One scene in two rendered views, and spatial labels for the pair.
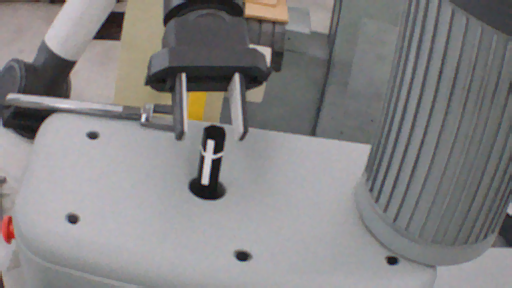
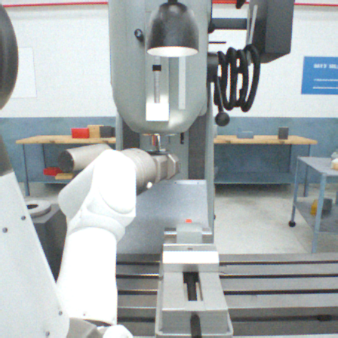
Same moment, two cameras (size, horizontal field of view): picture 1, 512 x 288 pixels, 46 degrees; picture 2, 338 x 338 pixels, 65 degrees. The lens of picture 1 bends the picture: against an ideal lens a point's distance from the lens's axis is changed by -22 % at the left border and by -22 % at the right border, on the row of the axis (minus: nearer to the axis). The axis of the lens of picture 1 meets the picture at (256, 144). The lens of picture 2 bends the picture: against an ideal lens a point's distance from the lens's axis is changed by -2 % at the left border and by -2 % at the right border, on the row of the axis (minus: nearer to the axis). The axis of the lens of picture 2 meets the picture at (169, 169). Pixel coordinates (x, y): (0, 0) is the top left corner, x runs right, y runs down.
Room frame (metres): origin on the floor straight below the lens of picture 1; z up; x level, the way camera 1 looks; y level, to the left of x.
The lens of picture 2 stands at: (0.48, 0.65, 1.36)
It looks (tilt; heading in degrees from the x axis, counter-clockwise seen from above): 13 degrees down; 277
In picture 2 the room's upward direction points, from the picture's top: straight up
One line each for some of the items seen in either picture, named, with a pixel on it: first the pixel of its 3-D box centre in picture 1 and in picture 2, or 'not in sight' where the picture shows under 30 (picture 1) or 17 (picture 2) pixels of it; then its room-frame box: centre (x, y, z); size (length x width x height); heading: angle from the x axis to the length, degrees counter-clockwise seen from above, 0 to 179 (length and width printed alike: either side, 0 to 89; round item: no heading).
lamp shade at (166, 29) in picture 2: not in sight; (172, 28); (0.52, 0.26, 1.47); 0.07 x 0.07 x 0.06
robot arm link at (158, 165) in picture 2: not in sight; (141, 170); (0.60, 0.12, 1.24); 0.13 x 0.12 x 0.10; 164
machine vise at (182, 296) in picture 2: not in sight; (188, 264); (0.50, 0.06, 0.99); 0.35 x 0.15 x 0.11; 96
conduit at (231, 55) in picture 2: not in sight; (226, 78); (0.41, -0.25, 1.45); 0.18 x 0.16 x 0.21; 97
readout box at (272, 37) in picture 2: not in sight; (269, 24); (0.28, -0.30, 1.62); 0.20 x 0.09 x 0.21; 97
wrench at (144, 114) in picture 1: (81, 106); not in sight; (0.66, 0.21, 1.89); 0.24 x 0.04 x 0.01; 97
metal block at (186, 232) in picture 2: not in sight; (188, 238); (0.51, 0.03, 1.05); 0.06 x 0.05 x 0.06; 6
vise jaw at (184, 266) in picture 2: not in sight; (190, 256); (0.50, 0.09, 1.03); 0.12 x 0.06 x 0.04; 6
